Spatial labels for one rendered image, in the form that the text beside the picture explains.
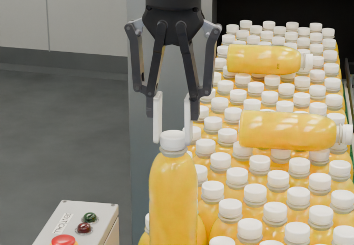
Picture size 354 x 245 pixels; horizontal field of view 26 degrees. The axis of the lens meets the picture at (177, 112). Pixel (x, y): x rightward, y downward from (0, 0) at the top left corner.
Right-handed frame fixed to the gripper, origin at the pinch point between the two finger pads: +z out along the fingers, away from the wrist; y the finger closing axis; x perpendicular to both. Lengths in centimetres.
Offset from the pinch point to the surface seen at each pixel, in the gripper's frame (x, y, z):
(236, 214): 11.6, 8.5, 20.4
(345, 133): 36.6, 26.5, 14.8
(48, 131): 305, -128, 132
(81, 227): 1.3, -14.7, 19.6
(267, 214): 11.7, 13.6, 20.1
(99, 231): 2.4, -12.1, 20.6
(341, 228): 7.6, 25.2, 19.3
